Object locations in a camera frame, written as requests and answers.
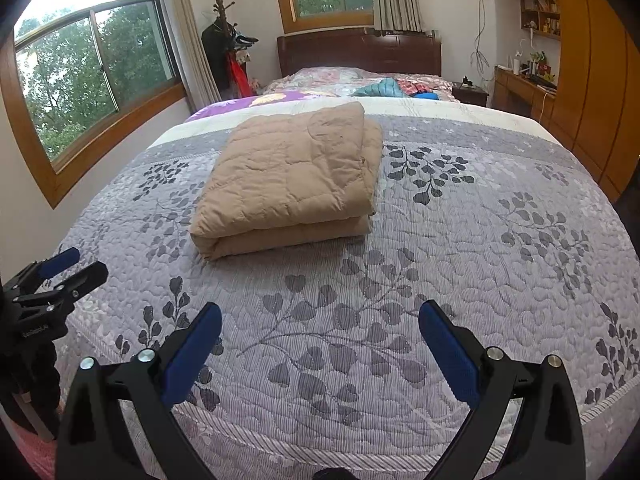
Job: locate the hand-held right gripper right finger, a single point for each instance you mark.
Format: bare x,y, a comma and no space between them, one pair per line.
450,355

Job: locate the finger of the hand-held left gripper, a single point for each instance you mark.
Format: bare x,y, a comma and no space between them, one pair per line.
82,280
60,262

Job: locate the dark wooden bed headboard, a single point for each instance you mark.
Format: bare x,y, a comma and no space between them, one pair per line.
360,52

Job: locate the dark wooden nightstand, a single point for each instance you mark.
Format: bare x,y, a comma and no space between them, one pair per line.
470,94

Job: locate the dark cloth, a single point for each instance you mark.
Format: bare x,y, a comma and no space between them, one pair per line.
30,385

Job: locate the teal cloth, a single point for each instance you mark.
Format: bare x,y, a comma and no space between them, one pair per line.
377,87

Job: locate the wooden wardrobe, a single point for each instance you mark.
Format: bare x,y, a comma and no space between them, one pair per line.
595,85

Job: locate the wooden coat rack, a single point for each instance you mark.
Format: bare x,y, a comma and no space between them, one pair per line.
218,7

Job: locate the red patterned clothes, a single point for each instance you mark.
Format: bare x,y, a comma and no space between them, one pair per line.
425,85

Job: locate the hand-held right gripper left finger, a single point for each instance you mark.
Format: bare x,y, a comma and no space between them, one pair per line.
192,355

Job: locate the wooden desk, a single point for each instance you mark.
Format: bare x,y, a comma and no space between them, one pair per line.
520,95

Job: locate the large wooden-framed window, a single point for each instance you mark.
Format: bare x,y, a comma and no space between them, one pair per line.
85,75

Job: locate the purple printed blanket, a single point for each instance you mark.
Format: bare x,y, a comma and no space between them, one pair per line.
235,102

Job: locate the floral bedding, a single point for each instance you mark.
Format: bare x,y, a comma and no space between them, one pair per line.
325,80

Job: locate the tan quilted jacket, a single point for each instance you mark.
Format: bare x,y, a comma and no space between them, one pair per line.
285,180

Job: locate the books on wall shelf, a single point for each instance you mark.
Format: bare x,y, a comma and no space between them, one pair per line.
542,12

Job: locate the pink clothing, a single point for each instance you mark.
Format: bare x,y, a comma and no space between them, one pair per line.
40,455

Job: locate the red hanging garment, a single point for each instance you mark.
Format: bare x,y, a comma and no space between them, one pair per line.
240,77

